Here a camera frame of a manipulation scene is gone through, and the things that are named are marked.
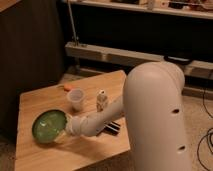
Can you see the black striped box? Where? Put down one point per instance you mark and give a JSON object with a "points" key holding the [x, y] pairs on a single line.
{"points": [[112, 128]]}

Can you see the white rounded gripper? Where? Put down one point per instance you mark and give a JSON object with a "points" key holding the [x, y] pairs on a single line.
{"points": [[73, 125]]}

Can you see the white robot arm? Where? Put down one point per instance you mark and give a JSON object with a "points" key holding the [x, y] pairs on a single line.
{"points": [[151, 103]]}

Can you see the orange carrot toy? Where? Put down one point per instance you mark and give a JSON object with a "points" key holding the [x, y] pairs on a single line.
{"points": [[67, 87]]}

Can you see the wooden table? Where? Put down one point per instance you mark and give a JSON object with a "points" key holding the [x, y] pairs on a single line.
{"points": [[75, 152]]}

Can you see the black handle on bench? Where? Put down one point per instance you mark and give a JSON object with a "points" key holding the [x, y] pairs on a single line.
{"points": [[175, 60]]}

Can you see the green ceramic bowl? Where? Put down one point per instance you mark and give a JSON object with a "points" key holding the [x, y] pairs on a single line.
{"points": [[48, 125]]}

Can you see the translucent plastic cup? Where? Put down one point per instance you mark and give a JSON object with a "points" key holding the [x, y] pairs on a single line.
{"points": [[76, 97]]}

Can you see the long wooden bench shelf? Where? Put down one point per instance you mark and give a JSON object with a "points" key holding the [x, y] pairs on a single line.
{"points": [[131, 58]]}

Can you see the small white bottle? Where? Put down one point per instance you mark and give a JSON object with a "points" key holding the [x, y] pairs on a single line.
{"points": [[101, 100]]}

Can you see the metal stand pole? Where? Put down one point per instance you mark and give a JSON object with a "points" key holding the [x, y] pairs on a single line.
{"points": [[75, 38]]}

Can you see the upper wooden shelf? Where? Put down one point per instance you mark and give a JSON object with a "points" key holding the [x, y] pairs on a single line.
{"points": [[202, 9]]}

